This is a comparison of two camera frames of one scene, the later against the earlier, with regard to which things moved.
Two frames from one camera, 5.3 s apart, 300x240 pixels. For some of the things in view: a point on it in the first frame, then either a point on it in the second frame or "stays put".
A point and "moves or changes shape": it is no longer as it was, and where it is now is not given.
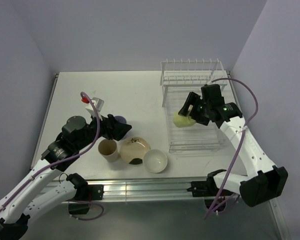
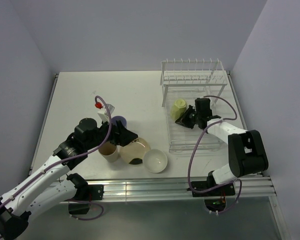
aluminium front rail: (151, 188) stays put
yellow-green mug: (181, 121) moves or changes shape
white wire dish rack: (179, 78) stays put
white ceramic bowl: (155, 161) stays put
